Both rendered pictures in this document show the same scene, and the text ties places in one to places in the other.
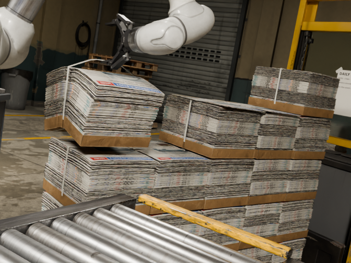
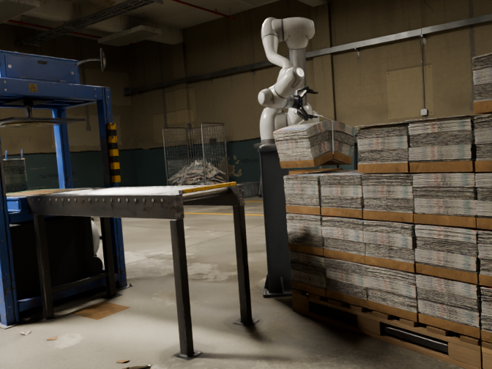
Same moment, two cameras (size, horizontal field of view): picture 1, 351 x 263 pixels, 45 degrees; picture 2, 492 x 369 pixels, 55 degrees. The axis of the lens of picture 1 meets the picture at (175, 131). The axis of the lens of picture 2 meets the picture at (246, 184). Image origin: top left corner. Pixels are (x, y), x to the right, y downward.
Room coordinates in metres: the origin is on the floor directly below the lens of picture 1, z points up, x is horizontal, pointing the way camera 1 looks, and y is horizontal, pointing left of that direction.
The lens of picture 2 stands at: (1.39, -2.57, 0.97)
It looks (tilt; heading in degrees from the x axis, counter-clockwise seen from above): 4 degrees down; 94
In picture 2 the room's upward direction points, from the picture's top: 4 degrees counter-clockwise
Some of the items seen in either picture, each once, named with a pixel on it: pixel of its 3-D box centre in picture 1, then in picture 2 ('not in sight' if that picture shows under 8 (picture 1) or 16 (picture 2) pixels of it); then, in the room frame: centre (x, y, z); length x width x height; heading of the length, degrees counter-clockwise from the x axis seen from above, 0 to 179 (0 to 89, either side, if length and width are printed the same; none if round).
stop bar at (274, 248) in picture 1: (208, 222); (209, 187); (1.04, -0.12, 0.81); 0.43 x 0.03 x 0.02; 57
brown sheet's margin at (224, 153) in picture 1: (206, 144); (404, 165); (2.03, -0.15, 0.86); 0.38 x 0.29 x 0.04; 41
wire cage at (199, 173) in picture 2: not in sight; (195, 162); (-0.42, 8.16, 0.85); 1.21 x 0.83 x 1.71; 147
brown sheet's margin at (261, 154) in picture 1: (246, 145); (461, 163); (2.23, -0.38, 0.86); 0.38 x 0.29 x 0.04; 41
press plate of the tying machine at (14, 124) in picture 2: not in sight; (30, 123); (-0.37, 0.80, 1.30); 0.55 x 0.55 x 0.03; 57
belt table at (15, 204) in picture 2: not in sight; (37, 198); (-0.37, 0.80, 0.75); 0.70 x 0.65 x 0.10; 147
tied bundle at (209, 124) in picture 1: (209, 126); (404, 148); (2.04, -0.15, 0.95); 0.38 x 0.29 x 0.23; 41
